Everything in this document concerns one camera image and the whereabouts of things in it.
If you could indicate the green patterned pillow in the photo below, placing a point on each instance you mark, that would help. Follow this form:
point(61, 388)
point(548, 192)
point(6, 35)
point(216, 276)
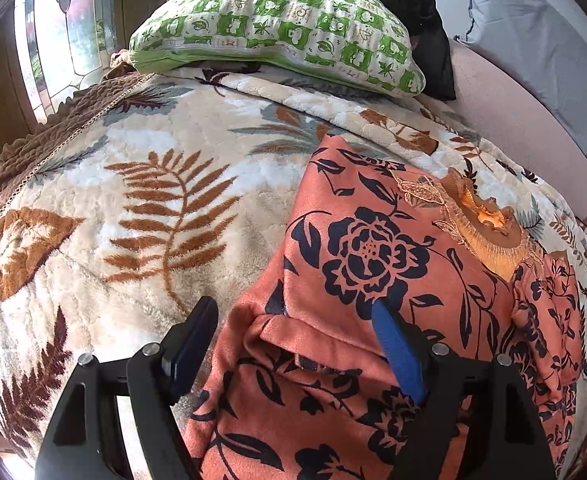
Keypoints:
point(283, 20)

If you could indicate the black cloth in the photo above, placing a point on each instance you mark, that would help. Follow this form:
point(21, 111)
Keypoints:
point(423, 15)

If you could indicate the orange floral garment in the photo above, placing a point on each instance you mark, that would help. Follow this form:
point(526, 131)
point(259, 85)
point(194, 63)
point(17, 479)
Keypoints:
point(373, 240)

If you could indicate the stained glass window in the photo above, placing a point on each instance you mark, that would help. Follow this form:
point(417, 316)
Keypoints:
point(73, 30)

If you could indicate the pink bedsheet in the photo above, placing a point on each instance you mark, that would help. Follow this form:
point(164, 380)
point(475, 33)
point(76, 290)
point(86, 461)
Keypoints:
point(513, 110)

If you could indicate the cream leaf print blanket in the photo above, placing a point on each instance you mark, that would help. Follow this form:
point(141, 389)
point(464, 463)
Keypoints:
point(173, 135)

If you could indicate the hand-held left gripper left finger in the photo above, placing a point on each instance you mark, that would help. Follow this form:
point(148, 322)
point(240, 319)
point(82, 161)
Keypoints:
point(189, 355)

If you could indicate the grey pillow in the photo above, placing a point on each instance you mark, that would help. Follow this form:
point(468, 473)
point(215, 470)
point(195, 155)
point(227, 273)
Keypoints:
point(533, 25)

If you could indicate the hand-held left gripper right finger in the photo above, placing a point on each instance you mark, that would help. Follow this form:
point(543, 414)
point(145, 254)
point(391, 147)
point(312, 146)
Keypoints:
point(398, 350)

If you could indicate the brown quilted frilled bedspread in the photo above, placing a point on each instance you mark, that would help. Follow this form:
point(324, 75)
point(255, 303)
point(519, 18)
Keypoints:
point(48, 130)

